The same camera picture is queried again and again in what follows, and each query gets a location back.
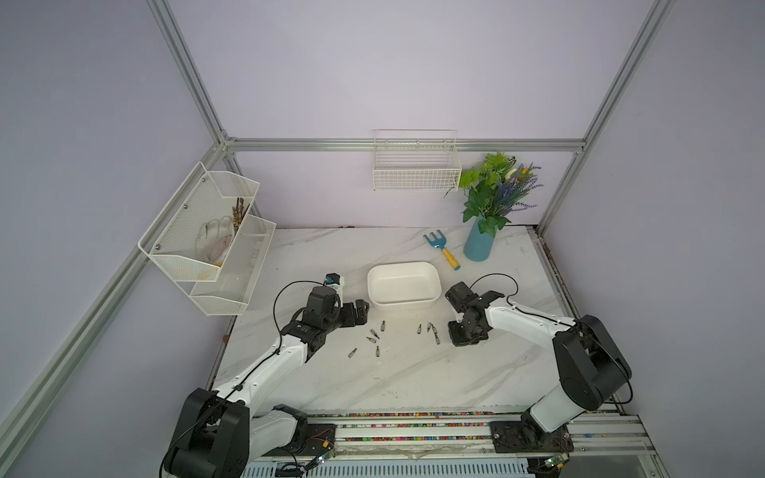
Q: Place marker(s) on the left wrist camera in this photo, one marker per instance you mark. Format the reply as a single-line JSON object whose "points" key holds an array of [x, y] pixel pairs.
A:
{"points": [[336, 282]]}

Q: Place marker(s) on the white wire wall basket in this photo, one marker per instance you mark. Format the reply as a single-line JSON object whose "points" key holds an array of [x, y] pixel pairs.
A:
{"points": [[416, 160]]}

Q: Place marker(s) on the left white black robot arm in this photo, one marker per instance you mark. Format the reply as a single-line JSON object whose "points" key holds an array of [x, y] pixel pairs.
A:
{"points": [[220, 431]]}

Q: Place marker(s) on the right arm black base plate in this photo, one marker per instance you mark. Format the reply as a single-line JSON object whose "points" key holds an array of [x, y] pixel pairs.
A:
{"points": [[526, 437]]}

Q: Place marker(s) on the upper white mesh shelf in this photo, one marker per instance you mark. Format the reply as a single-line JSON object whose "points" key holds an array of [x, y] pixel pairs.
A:
{"points": [[205, 195]]}

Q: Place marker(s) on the blue yellow garden fork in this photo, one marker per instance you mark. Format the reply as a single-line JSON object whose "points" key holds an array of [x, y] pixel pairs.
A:
{"points": [[438, 241]]}

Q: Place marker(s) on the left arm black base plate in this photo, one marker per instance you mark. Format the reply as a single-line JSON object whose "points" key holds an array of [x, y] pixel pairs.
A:
{"points": [[310, 441]]}

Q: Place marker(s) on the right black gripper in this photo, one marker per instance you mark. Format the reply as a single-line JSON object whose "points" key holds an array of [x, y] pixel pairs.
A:
{"points": [[457, 338]]}

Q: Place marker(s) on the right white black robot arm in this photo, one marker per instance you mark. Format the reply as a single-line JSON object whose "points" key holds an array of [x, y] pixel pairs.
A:
{"points": [[590, 366]]}

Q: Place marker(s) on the clear plastic bag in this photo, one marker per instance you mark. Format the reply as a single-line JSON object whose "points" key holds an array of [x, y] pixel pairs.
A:
{"points": [[214, 240]]}

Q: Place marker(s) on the artificial green plant bouquet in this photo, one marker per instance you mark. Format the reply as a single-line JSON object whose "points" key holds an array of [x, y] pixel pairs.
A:
{"points": [[495, 189]]}

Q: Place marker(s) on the white mesh shelf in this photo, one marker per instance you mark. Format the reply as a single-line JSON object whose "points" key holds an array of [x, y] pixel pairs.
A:
{"points": [[205, 195], [231, 293]]}

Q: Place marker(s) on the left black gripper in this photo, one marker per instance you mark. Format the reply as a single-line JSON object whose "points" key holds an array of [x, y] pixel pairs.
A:
{"points": [[350, 319]]}

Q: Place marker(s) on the teal vase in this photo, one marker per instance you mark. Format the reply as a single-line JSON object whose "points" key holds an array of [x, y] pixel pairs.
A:
{"points": [[480, 240]]}

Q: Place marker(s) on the lower white mesh shelf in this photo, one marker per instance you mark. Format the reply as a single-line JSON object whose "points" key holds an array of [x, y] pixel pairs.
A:
{"points": [[231, 293]]}

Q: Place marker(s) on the white rectangular storage box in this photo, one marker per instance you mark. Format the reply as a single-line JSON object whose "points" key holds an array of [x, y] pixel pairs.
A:
{"points": [[403, 286]]}

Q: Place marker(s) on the brown dried twigs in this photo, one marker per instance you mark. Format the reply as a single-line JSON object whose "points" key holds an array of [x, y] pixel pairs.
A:
{"points": [[239, 212]]}

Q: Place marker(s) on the aluminium frame rail base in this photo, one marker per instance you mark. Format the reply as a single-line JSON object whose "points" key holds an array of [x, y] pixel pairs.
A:
{"points": [[607, 443]]}

